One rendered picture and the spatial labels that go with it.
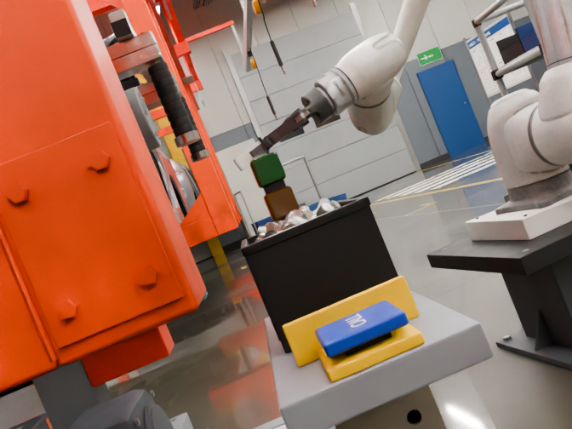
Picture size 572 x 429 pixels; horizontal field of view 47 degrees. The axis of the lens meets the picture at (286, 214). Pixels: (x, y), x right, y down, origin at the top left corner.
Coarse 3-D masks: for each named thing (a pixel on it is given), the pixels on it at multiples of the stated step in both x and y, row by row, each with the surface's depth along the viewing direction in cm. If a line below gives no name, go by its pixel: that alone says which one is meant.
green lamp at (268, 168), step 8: (272, 152) 90; (256, 160) 89; (264, 160) 89; (272, 160) 89; (256, 168) 89; (264, 168) 89; (272, 168) 89; (280, 168) 89; (256, 176) 89; (264, 176) 89; (272, 176) 89; (280, 176) 89; (264, 184) 89
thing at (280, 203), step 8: (272, 192) 90; (280, 192) 89; (288, 192) 90; (264, 200) 92; (272, 200) 89; (280, 200) 89; (288, 200) 90; (272, 208) 89; (280, 208) 89; (288, 208) 90; (296, 208) 90; (272, 216) 90; (280, 216) 89
